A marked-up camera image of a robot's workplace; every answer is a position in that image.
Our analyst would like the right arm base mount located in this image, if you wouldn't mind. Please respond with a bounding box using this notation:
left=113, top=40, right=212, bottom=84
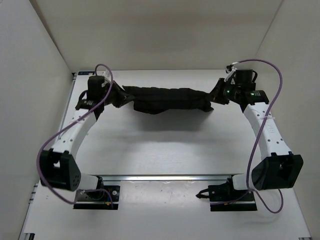
left=195, top=182, right=258, bottom=212

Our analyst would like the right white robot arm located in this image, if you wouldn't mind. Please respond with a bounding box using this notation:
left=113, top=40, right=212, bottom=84
left=210, top=78, right=304, bottom=200

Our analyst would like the left blue corner label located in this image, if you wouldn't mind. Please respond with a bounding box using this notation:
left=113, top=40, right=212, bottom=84
left=77, top=71, right=95, bottom=76

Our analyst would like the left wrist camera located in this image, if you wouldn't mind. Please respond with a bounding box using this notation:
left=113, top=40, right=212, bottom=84
left=86, top=75, right=110, bottom=102

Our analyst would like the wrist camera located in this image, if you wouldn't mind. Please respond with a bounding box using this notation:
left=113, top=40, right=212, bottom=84
left=86, top=75, right=110, bottom=102
left=224, top=65, right=258, bottom=86

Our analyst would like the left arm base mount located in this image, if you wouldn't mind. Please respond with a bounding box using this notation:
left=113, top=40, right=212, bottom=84
left=73, top=185, right=121, bottom=211

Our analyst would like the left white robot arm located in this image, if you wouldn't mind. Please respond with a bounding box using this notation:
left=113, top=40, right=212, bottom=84
left=39, top=77, right=135, bottom=199

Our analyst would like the aluminium rail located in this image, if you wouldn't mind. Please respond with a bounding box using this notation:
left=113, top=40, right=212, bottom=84
left=99, top=174, right=232, bottom=182

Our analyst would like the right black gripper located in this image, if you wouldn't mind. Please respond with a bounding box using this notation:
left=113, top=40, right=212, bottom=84
left=205, top=79, right=240, bottom=106

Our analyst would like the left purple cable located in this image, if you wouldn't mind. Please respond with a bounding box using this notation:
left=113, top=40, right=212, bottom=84
left=36, top=63, right=115, bottom=210

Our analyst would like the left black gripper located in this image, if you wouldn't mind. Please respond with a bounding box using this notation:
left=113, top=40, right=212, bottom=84
left=102, top=79, right=136, bottom=107

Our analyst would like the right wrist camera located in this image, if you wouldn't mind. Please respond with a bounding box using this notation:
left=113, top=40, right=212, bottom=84
left=224, top=65, right=258, bottom=86

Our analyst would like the black pleated skirt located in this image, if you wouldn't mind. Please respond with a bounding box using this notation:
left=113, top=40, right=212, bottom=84
left=123, top=85, right=214, bottom=115

